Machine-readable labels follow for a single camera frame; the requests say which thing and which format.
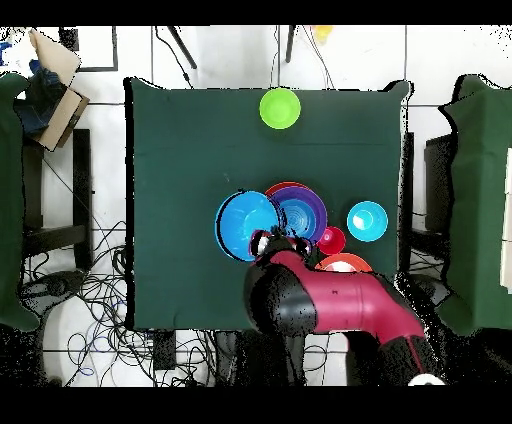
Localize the large blue bowl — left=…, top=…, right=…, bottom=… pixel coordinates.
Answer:
left=214, top=190, right=282, bottom=264

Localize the translucent blue straight-sided bowl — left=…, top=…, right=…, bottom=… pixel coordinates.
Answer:
left=279, top=198, right=318, bottom=240

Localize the orange bowl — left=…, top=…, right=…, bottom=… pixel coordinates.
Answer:
left=264, top=181, right=313, bottom=198
left=314, top=252, right=375, bottom=274

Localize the purple bowl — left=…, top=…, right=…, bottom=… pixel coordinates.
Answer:
left=272, top=185, right=328, bottom=245

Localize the small green bowl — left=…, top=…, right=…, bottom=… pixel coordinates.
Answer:
left=258, top=87, right=302, bottom=130

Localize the red cup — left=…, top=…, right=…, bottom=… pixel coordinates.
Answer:
left=317, top=226, right=347, bottom=256

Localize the small blue ribbed bowl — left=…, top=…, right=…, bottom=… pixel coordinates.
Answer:
left=346, top=200, right=390, bottom=243

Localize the dark green tablecloth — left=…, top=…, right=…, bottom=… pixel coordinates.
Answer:
left=124, top=77, right=413, bottom=333

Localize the black stand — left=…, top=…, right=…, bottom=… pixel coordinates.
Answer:
left=21, top=128, right=94, bottom=270

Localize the black tripod leg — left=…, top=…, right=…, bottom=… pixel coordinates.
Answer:
left=284, top=25, right=297, bottom=64
left=166, top=25, right=198, bottom=70

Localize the green cloth side table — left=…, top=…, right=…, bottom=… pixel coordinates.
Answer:
left=435, top=73, right=512, bottom=337
left=0, top=71, right=41, bottom=333

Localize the cardboard box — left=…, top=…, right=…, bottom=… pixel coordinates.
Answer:
left=27, top=28, right=91, bottom=153

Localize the dark blue cloth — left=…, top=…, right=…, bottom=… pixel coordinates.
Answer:
left=15, top=59, right=65, bottom=137

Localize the tangle of floor cables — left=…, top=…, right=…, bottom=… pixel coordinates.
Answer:
left=23, top=223, right=333, bottom=387

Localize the black metal frame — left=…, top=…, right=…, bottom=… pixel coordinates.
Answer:
left=58, top=25, right=120, bottom=73

